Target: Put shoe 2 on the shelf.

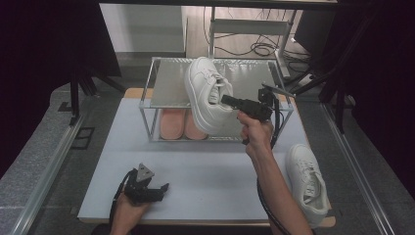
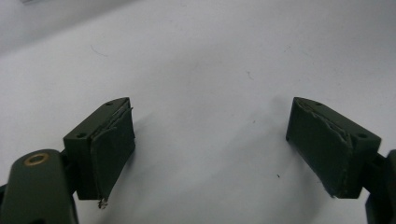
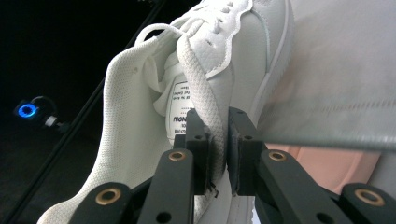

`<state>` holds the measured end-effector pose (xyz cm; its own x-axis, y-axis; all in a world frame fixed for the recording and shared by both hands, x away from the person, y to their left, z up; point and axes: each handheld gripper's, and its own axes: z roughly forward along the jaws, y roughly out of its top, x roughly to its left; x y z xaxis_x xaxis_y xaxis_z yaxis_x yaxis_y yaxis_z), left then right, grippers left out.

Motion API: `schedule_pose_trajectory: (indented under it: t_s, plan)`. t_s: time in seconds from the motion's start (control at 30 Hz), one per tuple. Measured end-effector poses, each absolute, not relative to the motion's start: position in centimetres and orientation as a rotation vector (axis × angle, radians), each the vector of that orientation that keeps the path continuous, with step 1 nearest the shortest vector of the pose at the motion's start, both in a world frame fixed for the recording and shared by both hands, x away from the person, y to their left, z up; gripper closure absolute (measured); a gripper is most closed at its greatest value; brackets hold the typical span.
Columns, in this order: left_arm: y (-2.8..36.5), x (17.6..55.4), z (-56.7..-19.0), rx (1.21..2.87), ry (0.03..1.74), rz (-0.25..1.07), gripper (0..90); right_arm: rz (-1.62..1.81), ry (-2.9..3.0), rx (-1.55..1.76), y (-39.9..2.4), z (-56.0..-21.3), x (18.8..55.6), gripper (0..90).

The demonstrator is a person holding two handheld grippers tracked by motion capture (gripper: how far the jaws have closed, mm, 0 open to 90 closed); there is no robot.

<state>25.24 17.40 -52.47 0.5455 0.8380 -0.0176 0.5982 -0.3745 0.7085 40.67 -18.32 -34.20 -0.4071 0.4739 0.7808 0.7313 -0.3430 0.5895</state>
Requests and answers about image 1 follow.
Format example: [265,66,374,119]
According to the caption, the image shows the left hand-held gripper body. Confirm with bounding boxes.
[123,163,156,206]

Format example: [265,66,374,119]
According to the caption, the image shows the person's left hand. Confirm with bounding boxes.
[111,195,151,231]

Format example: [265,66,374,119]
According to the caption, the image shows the black floor cables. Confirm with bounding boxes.
[204,6,311,63]

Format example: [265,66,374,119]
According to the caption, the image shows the white sneaker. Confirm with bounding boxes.
[285,143,331,229]
[184,56,244,137]

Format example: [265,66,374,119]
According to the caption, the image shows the metal floor rail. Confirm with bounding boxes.
[11,114,86,235]
[321,102,395,235]

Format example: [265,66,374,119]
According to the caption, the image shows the white cabinet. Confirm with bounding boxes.
[99,3,187,55]

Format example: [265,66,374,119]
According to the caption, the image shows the wooden table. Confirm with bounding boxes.
[77,87,337,228]

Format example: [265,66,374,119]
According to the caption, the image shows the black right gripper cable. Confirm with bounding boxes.
[255,96,293,235]

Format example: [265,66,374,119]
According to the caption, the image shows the metal shoe rack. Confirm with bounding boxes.
[138,57,295,144]

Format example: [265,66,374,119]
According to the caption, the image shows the person's right hand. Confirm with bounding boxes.
[237,110,274,158]

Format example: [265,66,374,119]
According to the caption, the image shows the dark box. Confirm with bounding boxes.
[293,9,337,57]

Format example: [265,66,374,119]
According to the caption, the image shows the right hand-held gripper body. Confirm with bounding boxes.
[243,83,297,122]

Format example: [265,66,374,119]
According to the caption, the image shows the white desk frame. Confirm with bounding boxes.
[207,6,300,79]

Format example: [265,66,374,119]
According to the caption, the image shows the pale table cover sheet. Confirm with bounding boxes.
[77,97,326,221]

